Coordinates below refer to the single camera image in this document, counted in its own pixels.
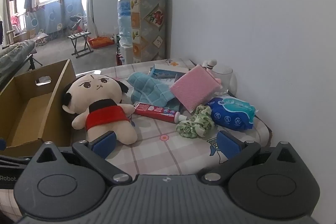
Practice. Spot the light blue towel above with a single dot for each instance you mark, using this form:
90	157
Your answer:
149	90

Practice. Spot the red fire extinguisher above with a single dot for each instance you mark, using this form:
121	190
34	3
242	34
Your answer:
118	57

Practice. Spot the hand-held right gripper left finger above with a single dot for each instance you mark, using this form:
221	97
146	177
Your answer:
105	144

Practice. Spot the blue circle-print hanging sheet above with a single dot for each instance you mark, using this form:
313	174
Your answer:
55	16

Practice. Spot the orange bag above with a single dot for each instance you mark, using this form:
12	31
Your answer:
101	41

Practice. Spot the exercise bike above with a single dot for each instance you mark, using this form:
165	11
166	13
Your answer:
77	24

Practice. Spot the blue and white box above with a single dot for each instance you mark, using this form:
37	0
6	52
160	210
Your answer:
168	70

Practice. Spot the red toothpaste tube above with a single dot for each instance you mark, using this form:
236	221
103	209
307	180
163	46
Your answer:
155	109

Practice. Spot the plush doll with red top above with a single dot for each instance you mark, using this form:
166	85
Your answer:
105	111

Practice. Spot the brown cardboard box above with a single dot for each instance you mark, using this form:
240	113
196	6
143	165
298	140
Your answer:
26	108

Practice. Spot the checked tablecloth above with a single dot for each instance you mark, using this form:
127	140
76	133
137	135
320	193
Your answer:
162	150

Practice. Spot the blue water bottle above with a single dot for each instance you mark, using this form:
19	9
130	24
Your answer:
124	16

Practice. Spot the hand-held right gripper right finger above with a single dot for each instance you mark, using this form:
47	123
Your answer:
228	145

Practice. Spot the blue wet wipes pack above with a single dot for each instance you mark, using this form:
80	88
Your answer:
228	113

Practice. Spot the rolled flower-print mat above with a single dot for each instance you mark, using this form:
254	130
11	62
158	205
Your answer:
149	24

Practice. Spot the clear glass beaker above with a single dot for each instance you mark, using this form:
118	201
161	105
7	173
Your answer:
229	77

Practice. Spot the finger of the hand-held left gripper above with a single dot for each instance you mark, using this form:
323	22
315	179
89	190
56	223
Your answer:
15	159

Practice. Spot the black folding stool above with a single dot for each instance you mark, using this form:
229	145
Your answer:
80	41

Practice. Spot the white plastic bag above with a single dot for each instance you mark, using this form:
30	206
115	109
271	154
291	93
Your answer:
42	38

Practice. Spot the white water dispenser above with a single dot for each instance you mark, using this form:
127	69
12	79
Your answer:
127	54

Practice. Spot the pink sponge block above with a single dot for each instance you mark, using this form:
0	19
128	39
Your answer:
194	87

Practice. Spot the grey bedding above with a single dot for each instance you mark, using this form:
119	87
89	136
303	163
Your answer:
13	56

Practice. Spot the small brown carton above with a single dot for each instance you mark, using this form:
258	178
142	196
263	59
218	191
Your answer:
25	35

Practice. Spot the green white scrunchie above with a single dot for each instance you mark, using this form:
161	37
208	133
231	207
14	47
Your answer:
199	121

